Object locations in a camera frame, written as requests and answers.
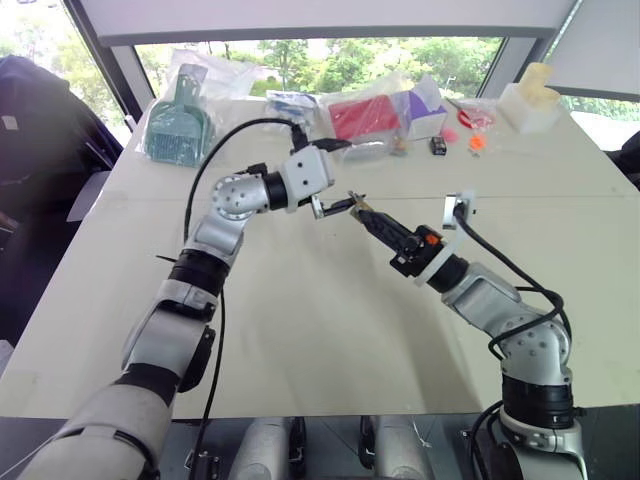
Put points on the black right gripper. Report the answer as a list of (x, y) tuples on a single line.
[(414, 250)]

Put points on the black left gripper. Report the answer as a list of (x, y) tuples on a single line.
[(317, 207)]

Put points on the brass padlock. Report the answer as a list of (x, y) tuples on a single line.
[(361, 209)]

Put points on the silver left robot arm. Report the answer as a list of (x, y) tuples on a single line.
[(165, 340)]

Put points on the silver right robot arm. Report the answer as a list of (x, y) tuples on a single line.
[(500, 305)]

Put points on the clear flat plastic packet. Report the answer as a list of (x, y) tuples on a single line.
[(365, 150)]

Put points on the small colourful figurine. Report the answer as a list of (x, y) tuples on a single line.
[(399, 146)]

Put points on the red box in plastic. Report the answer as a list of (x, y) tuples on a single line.
[(360, 117)]

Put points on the small black box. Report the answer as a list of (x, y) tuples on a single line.
[(438, 145)]

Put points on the small pink object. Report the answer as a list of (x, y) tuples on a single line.
[(450, 134)]

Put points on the purple and white box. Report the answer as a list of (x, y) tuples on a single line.
[(425, 120)]

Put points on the blue and white packet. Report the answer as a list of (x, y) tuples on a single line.
[(290, 102)]

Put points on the small orange object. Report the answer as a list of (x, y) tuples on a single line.
[(477, 143)]

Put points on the red tool in clear bag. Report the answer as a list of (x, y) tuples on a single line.
[(467, 118)]

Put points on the clear plastic bag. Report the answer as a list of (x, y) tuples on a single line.
[(225, 75)]

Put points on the teal plastic dustpan in bag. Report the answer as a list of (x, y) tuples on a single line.
[(175, 130)]

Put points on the white plastic container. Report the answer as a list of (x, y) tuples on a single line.
[(530, 114)]

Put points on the pale yellow plastic part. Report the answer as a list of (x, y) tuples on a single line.
[(537, 80)]

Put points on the silver rounded leg shell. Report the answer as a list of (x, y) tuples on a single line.
[(395, 445), (262, 445)]

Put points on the dark chair back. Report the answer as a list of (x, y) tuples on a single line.
[(630, 155)]

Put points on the dark chair with jacket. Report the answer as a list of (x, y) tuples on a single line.
[(40, 150)]

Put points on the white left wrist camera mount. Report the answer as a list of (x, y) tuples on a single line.
[(307, 172)]

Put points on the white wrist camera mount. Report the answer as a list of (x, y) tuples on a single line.
[(440, 258), (307, 172)]

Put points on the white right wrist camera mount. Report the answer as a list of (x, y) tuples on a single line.
[(440, 258)]

